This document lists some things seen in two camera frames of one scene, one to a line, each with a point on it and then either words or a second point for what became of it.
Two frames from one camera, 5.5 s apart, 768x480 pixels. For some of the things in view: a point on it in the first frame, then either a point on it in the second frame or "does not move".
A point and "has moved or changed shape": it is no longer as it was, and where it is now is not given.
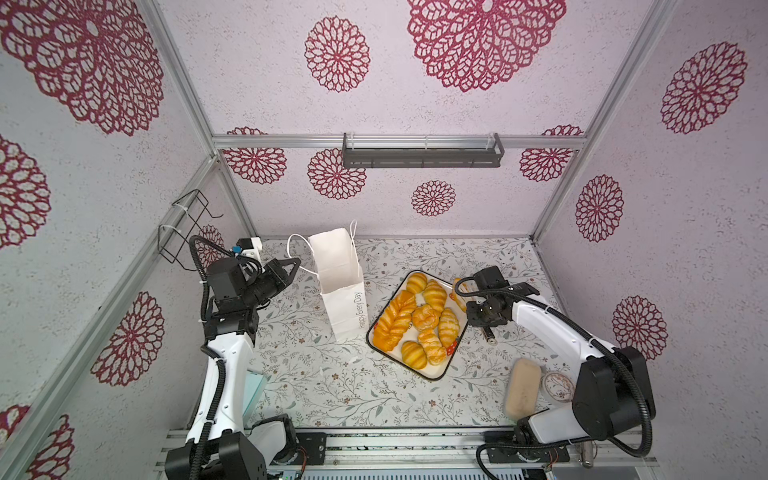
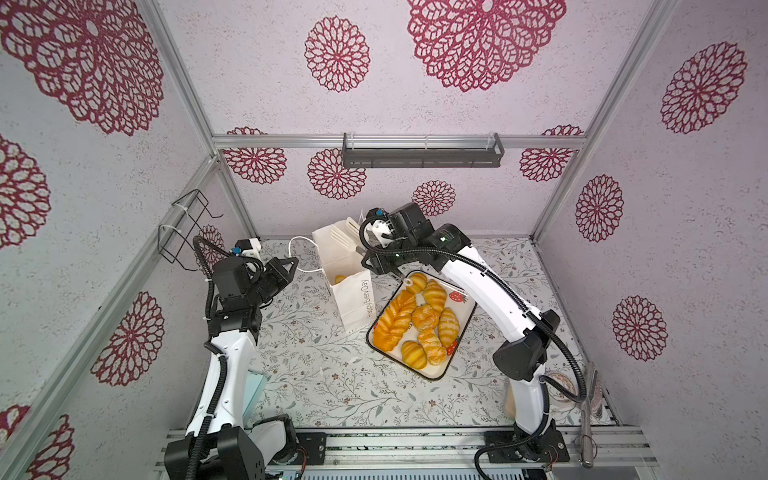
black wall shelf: (421, 150) does not move
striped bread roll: (435, 295) does not move
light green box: (254, 385) does not move
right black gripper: (471, 316) to (380, 264)
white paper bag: (338, 265) has moved or changed shape
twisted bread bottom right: (435, 350) does not move
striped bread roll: (449, 327) does not move
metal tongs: (489, 335) to (348, 237)
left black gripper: (272, 269) does not move
